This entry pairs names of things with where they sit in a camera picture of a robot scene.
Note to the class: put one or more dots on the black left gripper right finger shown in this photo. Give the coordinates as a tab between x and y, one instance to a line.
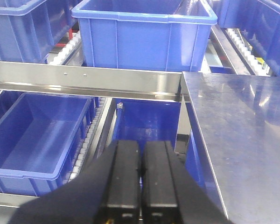
158	200

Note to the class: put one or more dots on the white roller track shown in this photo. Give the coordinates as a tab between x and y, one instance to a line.
246	52
71	54
90	143

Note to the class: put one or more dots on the blue plastic bin upper right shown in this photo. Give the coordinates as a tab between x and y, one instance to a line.
258	22

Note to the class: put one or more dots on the blue plastic bin lower left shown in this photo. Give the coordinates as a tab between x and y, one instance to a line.
40	137

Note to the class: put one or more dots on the blue plastic bin upper middle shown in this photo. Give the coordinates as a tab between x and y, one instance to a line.
164	35

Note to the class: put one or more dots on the blue plastic bin upper left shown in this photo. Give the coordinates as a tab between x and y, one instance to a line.
29	29

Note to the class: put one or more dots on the white lower roller track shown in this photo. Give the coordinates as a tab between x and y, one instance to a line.
90	143

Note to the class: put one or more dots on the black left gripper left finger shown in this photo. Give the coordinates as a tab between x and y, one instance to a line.
121	202

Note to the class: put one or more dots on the steel shelf front rail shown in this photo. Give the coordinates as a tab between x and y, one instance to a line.
100	82

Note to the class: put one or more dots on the white roller track right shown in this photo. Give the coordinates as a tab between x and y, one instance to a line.
246	52

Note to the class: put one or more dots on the blue plastic bin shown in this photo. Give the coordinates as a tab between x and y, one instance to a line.
29	29
258	22
40	137
164	35

